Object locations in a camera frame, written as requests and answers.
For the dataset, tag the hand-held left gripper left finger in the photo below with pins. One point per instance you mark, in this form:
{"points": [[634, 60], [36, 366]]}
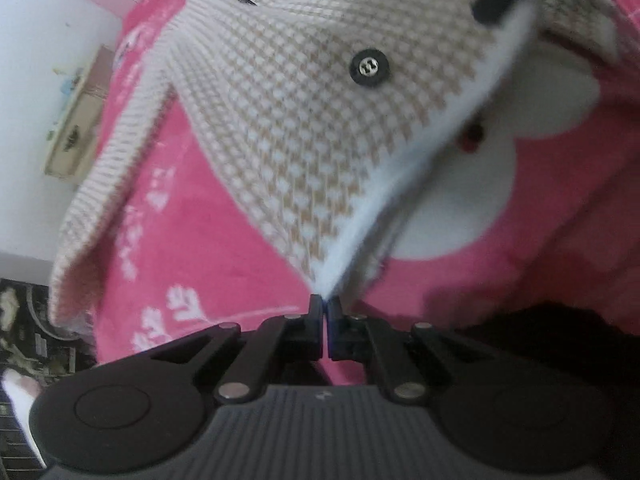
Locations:
{"points": [[316, 325]]}

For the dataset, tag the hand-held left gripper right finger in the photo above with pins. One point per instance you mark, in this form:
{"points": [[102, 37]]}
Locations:
{"points": [[335, 327]]}

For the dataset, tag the beige checked knit jacket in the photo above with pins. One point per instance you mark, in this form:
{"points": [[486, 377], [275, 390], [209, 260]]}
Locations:
{"points": [[300, 135]]}

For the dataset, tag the pink floral blanket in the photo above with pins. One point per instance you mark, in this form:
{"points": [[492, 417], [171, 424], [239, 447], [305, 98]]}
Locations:
{"points": [[200, 210]]}

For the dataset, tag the black metal rack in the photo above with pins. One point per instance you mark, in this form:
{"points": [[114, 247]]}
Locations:
{"points": [[40, 330]]}

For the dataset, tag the white fuzzy cloth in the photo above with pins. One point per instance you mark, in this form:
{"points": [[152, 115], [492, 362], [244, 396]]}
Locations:
{"points": [[22, 400]]}

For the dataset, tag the cream nightstand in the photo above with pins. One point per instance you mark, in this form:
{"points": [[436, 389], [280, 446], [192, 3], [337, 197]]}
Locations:
{"points": [[75, 125]]}

